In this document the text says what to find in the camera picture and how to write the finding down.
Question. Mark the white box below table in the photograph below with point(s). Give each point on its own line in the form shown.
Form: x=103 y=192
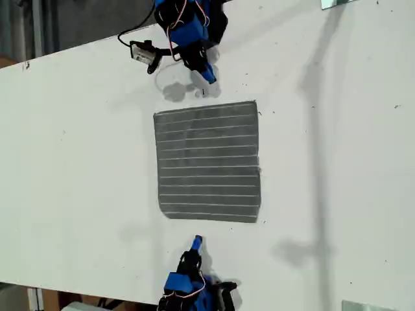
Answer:
x=81 y=307

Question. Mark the grey metal post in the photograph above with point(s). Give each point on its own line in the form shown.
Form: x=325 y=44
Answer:
x=37 y=29

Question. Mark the grey striped square towel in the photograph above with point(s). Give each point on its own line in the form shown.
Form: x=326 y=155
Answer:
x=207 y=162

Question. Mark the white table leg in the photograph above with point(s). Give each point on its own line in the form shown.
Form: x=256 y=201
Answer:
x=35 y=299

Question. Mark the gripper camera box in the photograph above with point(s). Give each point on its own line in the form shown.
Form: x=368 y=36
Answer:
x=227 y=299
x=141 y=52

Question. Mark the black camera stalk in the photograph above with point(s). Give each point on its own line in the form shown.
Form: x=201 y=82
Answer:
x=162 y=52
x=225 y=285

